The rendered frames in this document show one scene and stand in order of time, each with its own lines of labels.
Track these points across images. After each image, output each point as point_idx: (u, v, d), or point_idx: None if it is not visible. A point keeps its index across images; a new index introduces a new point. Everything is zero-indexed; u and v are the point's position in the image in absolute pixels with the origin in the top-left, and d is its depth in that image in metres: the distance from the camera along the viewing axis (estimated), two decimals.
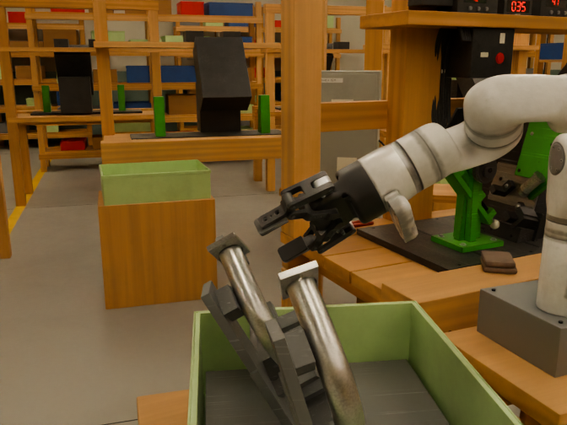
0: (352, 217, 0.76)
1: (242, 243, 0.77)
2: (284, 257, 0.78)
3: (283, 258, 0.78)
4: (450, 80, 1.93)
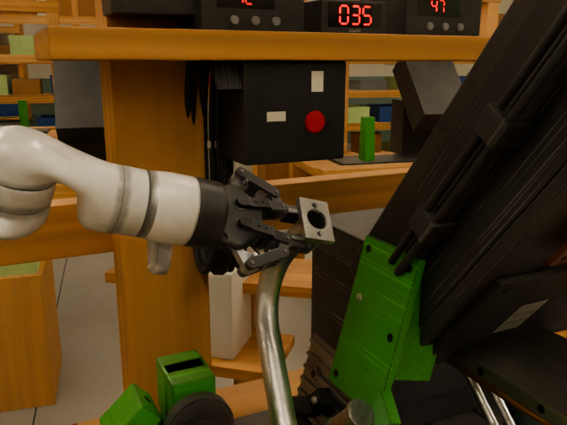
0: (218, 244, 0.65)
1: (299, 218, 0.68)
2: (308, 244, 0.71)
3: (310, 244, 0.71)
4: (230, 160, 0.97)
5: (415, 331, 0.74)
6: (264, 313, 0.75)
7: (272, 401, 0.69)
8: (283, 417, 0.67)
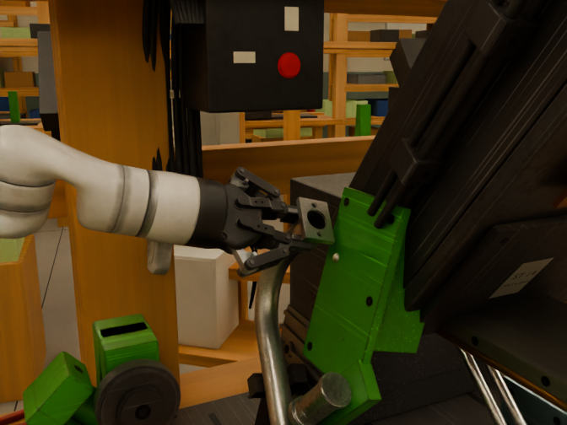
0: (218, 243, 0.65)
1: (299, 218, 0.68)
2: (308, 244, 0.71)
3: (310, 244, 0.71)
4: (197, 113, 0.87)
5: (399, 294, 0.64)
6: (264, 313, 0.75)
7: (272, 401, 0.69)
8: (283, 417, 0.67)
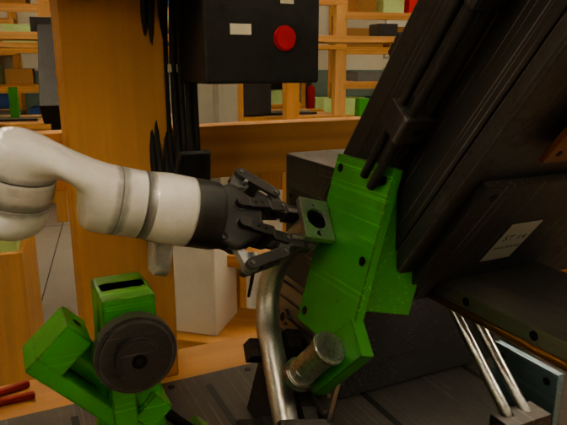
0: (218, 244, 0.65)
1: (299, 217, 0.68)
2: (309, 244, 0.71)
3: (310, 244, 0.71)
4: (194, 87, 0.89)
5: (391, 255, 0.65)
6: (265, 314, 0.74)
7: (274, 402, 0.68)
8: (285, 417, 0.67)
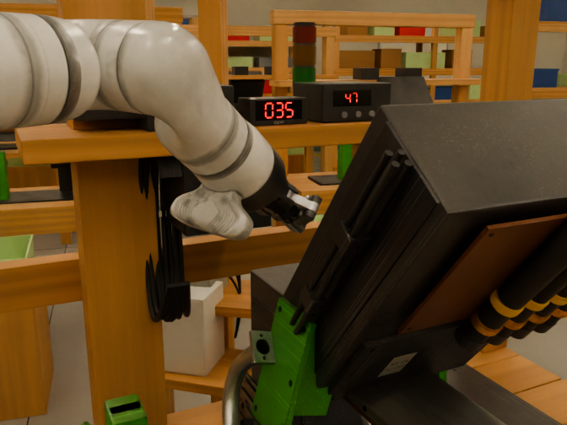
0: (275, 198, 0.62)
1: (250, 346, 0.97)
2: (296, 228, 0.73)
3: (297, 228, 0.73)
4: None
5: (312, 378, 0.94)
6: (229, 408, 1.03)
7: None
8: None
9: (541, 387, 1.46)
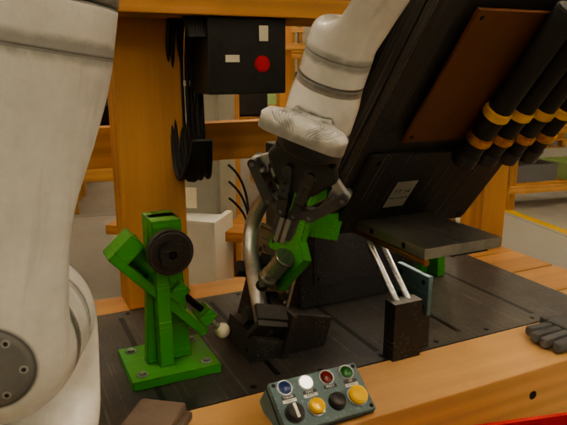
0: (328, 166, 0.65)
1: None
2: (279, 239, 0.72)
3: (279, 240, 0.72)
4: (201, 96, 1.29)
5: None
6: (248, 244, 1.15)
7: (252, 296, 1.09)
8: None
9: (532, 270, 1.58)
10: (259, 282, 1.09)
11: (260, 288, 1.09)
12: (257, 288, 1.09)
